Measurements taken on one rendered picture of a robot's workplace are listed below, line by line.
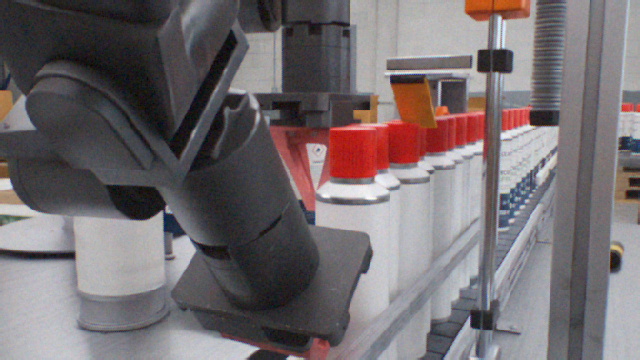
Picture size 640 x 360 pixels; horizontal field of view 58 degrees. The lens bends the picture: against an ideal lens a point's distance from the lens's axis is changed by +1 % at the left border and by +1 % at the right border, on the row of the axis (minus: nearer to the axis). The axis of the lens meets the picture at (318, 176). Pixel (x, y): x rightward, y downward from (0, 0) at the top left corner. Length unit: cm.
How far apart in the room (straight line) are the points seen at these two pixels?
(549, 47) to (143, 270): 47
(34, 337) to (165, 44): 48
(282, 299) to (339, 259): 4
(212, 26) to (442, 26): 796
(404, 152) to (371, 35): 789
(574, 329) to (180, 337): 36
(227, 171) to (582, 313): 40
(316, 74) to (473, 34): 766
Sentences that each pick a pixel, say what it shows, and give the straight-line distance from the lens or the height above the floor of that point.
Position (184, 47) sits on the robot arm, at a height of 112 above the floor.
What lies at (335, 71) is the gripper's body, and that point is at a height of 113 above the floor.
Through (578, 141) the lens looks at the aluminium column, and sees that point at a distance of 52.
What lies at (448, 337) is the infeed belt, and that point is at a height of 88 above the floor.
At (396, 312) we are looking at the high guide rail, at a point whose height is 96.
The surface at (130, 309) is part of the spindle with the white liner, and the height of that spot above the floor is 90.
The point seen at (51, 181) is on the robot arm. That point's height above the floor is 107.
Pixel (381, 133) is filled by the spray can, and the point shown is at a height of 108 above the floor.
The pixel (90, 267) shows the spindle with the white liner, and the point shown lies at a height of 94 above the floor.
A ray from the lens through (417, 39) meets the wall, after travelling 820.
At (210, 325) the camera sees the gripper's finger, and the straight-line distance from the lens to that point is 34.
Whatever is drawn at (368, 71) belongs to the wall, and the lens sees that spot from 832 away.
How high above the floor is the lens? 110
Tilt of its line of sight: 8 degrees down
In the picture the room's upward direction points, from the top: straight up
